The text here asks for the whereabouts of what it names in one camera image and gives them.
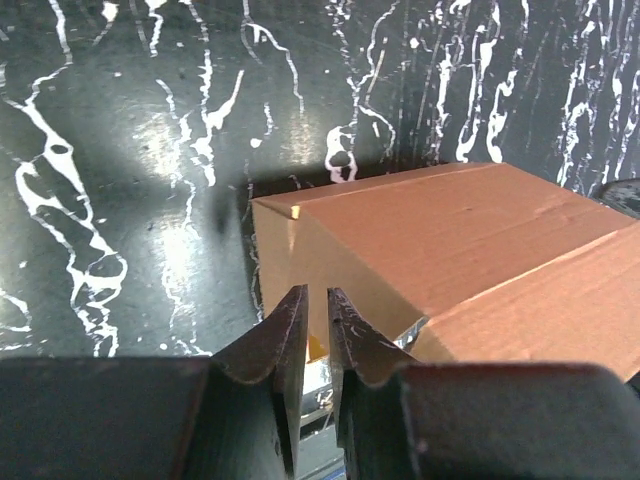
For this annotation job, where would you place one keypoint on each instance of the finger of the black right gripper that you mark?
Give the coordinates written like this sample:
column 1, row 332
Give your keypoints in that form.
column 622, row 196

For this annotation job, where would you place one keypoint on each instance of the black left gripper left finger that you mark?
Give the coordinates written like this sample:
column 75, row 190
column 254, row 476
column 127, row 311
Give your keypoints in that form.
column 233, row 415

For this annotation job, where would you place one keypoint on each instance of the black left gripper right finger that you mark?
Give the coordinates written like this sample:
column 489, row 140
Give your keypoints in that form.
column 399, row 418

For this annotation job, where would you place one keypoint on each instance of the brown cardboard box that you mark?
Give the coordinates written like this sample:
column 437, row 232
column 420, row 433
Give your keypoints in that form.
column 471, row 261

